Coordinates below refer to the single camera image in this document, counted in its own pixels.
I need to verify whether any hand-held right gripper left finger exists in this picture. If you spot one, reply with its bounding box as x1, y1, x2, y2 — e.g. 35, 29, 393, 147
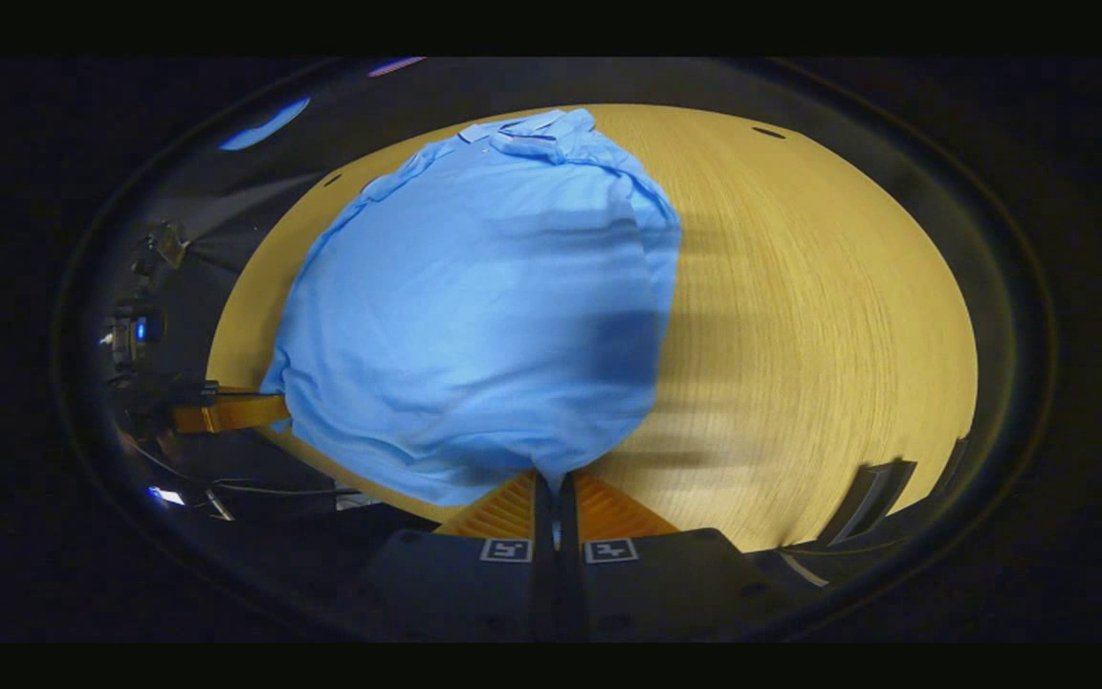
369, 469, 554, 642

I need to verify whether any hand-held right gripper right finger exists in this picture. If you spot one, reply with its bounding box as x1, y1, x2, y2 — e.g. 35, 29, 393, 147
559, 469, 801, 642

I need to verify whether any light blue T-shirt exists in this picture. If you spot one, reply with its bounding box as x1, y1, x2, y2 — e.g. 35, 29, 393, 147
259, 107, 683, 508

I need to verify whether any dark grey bar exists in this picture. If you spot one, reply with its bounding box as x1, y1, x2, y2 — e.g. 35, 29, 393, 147
781, 457, 968, 575

